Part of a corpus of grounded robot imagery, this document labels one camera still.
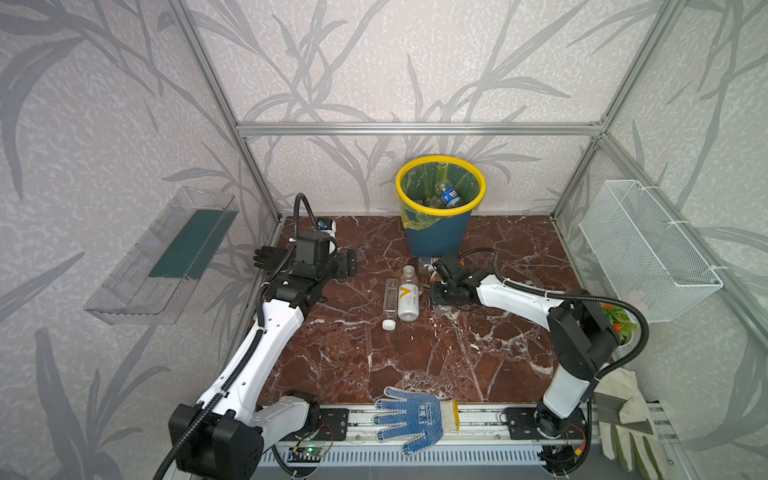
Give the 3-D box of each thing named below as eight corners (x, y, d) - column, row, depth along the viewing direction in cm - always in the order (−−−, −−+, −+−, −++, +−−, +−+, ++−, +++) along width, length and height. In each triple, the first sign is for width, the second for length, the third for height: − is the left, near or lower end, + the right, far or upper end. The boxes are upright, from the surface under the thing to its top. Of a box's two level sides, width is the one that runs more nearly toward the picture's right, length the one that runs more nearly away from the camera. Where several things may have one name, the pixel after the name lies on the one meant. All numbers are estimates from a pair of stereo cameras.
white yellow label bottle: (397, 323, 94) (397, 312, 88) (398, 272, 106) (398, 260, 101) (419, 323, 94) (420, 312, 88) (417, 272, 106) (418, 260, 101)
